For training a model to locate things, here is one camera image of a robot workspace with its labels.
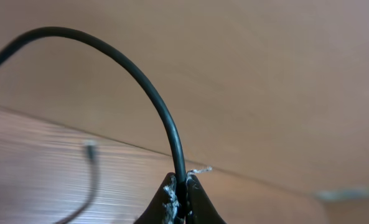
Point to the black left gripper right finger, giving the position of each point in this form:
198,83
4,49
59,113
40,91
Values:
200,209

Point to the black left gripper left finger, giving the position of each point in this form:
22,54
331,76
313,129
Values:
164,206

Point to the cardboard back wall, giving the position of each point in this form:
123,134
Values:
272,90

